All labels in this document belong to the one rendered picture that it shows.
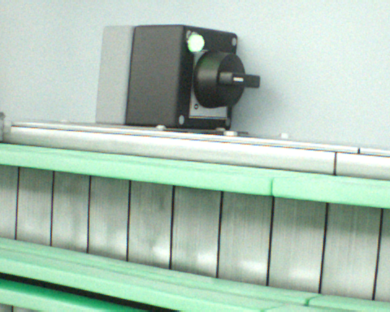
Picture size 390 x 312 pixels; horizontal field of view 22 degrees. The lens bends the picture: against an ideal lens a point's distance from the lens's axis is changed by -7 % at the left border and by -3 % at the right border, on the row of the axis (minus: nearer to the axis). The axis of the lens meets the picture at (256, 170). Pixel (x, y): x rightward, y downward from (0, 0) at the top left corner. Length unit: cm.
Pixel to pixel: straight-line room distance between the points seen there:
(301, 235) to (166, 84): 17
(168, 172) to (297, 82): 23
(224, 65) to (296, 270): 18
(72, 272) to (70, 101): 31
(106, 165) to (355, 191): 17
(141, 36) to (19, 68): 23
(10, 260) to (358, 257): 23
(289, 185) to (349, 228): 9
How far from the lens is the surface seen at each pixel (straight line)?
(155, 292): 63
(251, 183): 59
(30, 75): 99
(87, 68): 94
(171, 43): 78
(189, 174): 61
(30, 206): 81
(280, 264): 68
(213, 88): 78
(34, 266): 69
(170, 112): 77
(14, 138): 82
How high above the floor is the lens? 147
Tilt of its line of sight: 60 degrees down
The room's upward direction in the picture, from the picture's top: 91 degrees counter-clockwise
